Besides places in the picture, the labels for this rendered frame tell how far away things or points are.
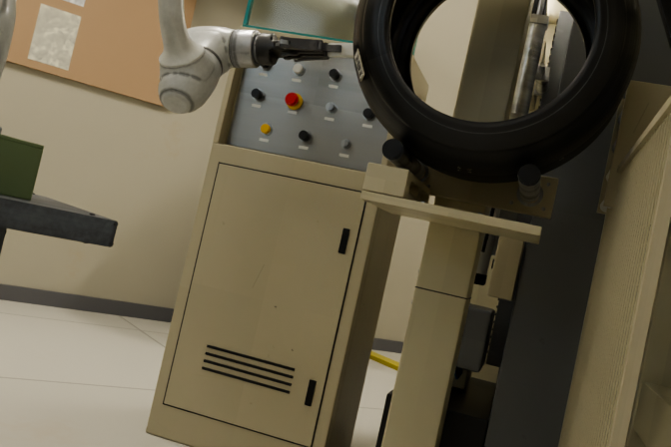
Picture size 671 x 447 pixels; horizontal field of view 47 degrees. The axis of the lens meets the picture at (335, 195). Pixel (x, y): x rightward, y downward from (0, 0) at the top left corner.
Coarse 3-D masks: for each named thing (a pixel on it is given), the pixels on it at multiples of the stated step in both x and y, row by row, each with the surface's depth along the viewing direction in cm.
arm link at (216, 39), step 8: (192, 32) 183; (200, 32) 182; (208, 32) 182; (216, 32) 182; (224, 32) 182; (232, 32) 182; (200, 40) 180; (208, 40) 180; (216, 40) 180; (224, 40) 181; (208, 48) 178; (216, 48) 179; (224, 48) 181; (216, 56) 178; (224, 56) 181; (224, 64) 181; (232, 64) 183; (224, 72) 183
